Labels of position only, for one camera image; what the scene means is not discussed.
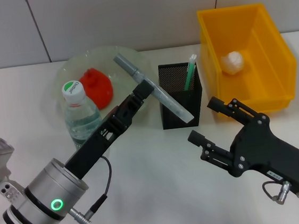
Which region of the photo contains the grey marker pen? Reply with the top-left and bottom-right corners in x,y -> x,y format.
112,47 -> 195,130

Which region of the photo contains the clear green-label water bottle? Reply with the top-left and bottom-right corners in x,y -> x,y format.
60,78 -> 106,151

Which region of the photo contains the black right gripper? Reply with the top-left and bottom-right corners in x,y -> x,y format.
183,87 -> 299,203

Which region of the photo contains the green utility knife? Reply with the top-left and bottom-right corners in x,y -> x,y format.
180,53 -> 202,91

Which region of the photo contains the black mesh pen holder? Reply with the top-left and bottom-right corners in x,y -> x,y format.
156,60 -> 207,130

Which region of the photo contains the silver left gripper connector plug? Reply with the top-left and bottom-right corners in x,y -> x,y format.
68,206 -> 94,224

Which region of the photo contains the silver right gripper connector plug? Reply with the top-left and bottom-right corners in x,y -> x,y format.
276,181 -> 293,204

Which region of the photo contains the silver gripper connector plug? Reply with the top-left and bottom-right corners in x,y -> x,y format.
276,181 -> 293,204
68,206 -> 94,224

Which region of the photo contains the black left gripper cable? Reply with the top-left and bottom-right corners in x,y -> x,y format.
84,155 -> 117,214

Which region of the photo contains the pale green glass fruit plate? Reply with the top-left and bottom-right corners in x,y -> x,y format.
46,41 -> 160,131

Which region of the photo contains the white paper ball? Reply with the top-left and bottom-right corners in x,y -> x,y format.
219,50 -> 247,77

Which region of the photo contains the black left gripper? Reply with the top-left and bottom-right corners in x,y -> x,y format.
56,80 -> 163,182

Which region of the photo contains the red-orange toy orange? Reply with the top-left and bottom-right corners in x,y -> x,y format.
77,66 -> 117,112

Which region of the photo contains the yellow plastic bin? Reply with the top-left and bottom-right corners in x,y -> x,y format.
195,0 -> 299,120

